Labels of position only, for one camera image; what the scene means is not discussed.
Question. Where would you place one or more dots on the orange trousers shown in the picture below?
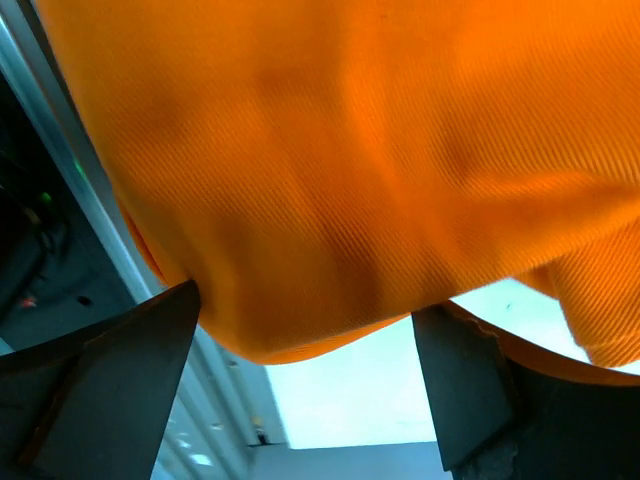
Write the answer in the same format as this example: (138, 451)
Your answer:
(323, 168)

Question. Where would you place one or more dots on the aluminium rail frame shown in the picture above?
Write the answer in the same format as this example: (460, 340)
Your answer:
(76, 266)

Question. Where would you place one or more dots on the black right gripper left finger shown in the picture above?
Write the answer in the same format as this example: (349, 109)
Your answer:
(94, 404)

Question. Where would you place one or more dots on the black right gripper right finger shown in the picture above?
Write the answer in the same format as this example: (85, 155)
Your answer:
(505, 408)

